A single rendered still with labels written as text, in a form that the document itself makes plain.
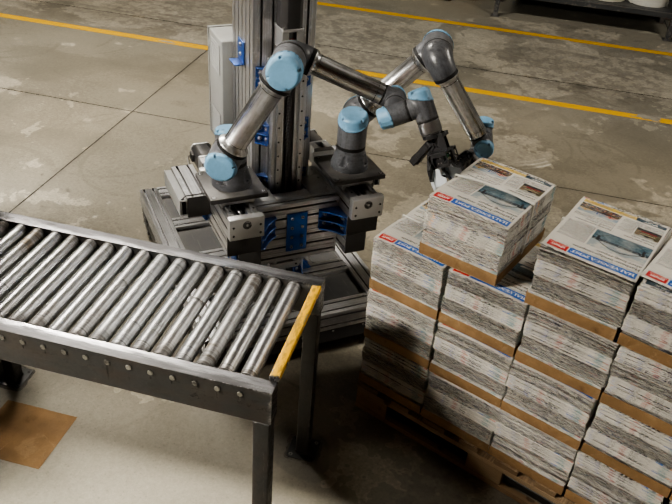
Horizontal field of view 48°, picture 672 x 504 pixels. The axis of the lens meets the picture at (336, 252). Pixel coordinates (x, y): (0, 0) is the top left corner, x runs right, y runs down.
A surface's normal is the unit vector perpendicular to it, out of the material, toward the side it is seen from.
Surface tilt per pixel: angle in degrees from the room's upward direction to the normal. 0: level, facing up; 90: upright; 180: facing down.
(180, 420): 0
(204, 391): 90
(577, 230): 1
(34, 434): 0
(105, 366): 90
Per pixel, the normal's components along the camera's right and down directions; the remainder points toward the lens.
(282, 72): 0.00, 0.47
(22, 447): 0.07, -0.83
